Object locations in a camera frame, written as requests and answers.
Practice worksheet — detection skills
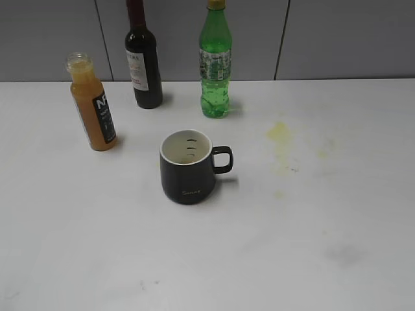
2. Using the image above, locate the black mug white inside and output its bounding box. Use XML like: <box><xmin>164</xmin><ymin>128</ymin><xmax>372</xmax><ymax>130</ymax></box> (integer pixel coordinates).
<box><xmin>160</xmin><ymin>129</ymin><xmax>234</xmax><ymax>205</ymax></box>

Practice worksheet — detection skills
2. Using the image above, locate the NFC orange juice bottle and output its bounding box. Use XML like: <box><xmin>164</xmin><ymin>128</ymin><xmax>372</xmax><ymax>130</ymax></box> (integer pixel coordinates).
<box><xmin>66</xmin><ymin>52</ymin><xmax>117</xmax><ymax>151</ymax></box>

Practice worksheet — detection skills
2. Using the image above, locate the green plastic soda bottle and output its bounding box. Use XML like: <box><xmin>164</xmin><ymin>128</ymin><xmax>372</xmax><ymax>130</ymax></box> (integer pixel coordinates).
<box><xmin>198</xmin><ymin>1</ymin><xmax>232</xmax><ymax>119</ymax></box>

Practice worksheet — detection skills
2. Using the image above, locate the dark red wine bottle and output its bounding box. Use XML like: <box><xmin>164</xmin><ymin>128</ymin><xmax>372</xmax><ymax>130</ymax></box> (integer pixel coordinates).
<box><xmin>124</xmin><ymin>1</ymin><xmax>163</xmax><ymax>109</ymax></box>

